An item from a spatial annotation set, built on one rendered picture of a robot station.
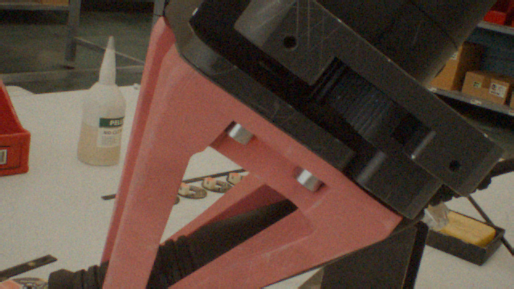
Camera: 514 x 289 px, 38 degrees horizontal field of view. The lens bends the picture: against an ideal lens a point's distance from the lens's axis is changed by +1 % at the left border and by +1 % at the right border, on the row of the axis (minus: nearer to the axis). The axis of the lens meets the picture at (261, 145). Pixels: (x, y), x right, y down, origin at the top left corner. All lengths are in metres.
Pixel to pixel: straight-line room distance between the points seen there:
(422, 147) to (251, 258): 0.06
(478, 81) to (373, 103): 4.50
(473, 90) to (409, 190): 4.51
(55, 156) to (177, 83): 0.45
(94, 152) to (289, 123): 0.43
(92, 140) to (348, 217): 0.43
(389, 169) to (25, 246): 0.32
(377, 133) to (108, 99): 0.43
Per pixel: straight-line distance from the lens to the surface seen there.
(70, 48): 4.06
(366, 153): 0.17
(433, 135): 0.16
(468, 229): 0.57
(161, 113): 0.16
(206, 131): 0.16
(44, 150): 0.62
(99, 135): 0.59
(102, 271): 0.21
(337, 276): 0.43
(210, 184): 0.57
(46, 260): 0.32
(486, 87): 4.65
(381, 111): 0.17
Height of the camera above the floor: 0.96
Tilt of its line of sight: 17 degrees down
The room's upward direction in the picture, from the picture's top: 10 degrees clockwise
